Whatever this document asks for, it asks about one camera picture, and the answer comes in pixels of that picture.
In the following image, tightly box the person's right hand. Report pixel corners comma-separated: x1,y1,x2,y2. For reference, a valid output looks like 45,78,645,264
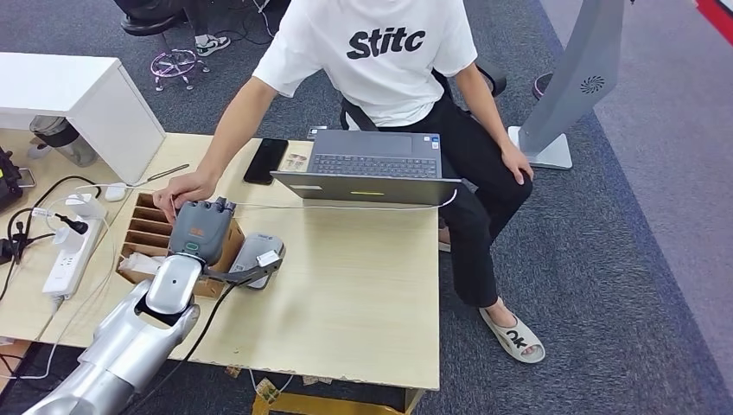
153,171,220,223

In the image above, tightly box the person's left hand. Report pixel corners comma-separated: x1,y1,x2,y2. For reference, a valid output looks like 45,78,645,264
500,143,535,186

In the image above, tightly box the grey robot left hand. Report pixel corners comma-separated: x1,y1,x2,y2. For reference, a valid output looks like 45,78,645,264
169,196,238,268

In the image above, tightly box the wooden card organizer box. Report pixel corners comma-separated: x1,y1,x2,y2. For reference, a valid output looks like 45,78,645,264
116,191,246,301

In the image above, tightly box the grey card reader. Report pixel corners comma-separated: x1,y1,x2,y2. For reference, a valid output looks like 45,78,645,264
228,233,286,291

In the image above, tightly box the person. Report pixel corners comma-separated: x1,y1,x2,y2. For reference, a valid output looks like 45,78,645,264
153,0,547,366
182,0,232,57

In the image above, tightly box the grey metal pen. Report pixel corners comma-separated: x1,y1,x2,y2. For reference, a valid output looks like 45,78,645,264
132,163,191,189

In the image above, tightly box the dark round base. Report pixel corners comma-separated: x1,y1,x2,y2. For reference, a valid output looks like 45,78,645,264
532,73,556,101

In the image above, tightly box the black smartphone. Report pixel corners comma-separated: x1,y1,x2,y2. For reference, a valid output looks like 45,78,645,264
243,137,290,186

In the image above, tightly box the grey kiosk stand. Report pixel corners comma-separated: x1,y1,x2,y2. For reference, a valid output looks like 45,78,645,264
508,0,627,171

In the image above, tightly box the white charger block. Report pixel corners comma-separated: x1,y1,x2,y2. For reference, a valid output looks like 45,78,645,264
64,193,109,221

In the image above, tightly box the black plug connector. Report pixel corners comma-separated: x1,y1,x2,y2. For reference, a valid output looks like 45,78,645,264
54,213,91,236

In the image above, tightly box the white plug adapter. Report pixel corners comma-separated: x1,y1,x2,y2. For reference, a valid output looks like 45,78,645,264
52,227,87,253

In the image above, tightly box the clear plastic bottle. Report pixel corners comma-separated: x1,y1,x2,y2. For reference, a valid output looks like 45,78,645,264
29,115,99,169

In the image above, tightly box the white power strip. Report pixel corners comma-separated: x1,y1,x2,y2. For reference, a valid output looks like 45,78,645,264
41,216,105,299

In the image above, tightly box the grey laptop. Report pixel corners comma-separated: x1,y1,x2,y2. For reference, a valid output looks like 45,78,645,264
271,129,464,208

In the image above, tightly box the white cabinet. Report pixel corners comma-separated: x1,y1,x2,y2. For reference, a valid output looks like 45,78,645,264
0,52,167,186

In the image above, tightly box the black swivel chair chrome base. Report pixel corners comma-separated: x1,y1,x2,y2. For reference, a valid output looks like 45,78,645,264
113,0,212,93

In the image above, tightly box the small hanging tag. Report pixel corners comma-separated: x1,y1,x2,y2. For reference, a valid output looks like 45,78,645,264
256,378,282,405

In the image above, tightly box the black device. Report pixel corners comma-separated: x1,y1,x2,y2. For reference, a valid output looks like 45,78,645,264
0,147,36,213

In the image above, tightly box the red mat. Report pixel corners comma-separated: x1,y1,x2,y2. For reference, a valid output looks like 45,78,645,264
695,0,733,46

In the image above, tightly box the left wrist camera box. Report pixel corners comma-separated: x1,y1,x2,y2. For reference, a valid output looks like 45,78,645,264
201,250,286,288

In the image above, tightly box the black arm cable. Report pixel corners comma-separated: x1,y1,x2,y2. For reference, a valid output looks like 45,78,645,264
117,283,239,415

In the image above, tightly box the black power cable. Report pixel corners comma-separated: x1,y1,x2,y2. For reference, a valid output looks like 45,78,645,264
0,176,103,304

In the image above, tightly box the black adapter with cables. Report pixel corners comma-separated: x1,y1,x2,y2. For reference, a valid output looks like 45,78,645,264
0,208,57,267

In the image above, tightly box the white floor cable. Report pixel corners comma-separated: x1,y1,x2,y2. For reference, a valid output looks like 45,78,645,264
254,0,276,38

